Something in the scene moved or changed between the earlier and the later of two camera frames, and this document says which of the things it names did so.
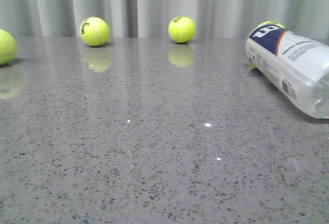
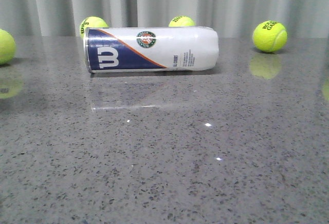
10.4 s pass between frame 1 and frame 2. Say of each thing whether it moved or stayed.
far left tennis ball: stayed
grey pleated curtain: stayed
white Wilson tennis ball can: moved
